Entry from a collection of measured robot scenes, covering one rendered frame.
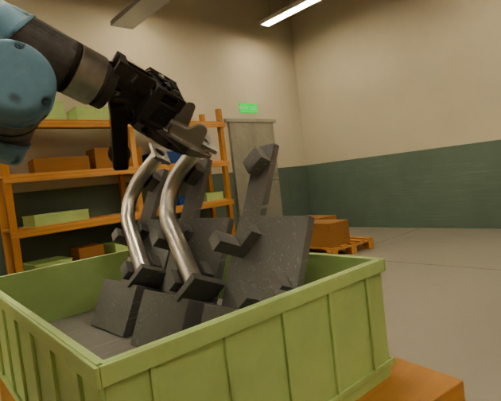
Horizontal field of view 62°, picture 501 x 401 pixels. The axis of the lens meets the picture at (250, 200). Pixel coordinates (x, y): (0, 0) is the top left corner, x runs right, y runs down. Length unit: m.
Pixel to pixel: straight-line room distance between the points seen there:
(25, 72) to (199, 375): 0.32
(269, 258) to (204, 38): 6.89
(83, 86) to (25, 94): 0.20
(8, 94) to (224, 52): 7.17
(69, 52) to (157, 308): 0.39
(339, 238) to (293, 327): 4.86
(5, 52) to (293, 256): 0.39
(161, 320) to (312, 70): 7.95
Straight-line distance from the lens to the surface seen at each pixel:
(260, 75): 8.00
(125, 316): 0.78
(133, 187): 0.92
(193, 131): 0.69
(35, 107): 0.44
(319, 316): 0.53
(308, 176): 8.49
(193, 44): 7.20
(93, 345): 0.78
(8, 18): 0.62
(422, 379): 0.67
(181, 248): 0.68
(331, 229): 5.22
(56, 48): 0.62
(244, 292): 0.53
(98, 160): 5.43
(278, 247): 0.58
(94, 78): 0.63
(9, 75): 0.45
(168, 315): 0.66
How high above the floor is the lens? 1.09
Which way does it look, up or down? 3 degrees down
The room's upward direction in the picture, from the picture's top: 7 degrees counter-clockwise
